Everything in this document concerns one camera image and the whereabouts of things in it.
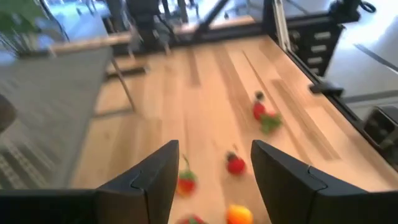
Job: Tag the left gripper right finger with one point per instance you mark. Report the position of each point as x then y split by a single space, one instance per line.
289 193

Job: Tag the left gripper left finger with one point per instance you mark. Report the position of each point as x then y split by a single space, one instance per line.
149 193

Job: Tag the red strawberry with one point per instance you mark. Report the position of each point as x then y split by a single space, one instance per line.
186 186
271 122
190 221

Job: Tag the small orange yellow fruit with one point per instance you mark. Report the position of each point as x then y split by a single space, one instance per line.
239 215

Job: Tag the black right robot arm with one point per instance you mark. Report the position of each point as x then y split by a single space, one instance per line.
146 18

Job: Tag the small dark blueberry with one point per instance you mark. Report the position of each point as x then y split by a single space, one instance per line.
259 95

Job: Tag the black floor box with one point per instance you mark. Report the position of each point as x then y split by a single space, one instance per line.
381 127

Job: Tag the grey perforated metal shelf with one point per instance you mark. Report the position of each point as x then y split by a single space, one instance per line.
46 109

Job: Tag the black drawer cabinet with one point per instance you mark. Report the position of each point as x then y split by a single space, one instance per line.
303 40

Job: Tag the white aluminium bar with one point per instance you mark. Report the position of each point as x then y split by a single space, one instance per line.
281 25

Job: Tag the green plant in white pot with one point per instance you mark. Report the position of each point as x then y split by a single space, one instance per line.
18 15

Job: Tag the black edge bracket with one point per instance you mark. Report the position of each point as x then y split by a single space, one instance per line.
326 88

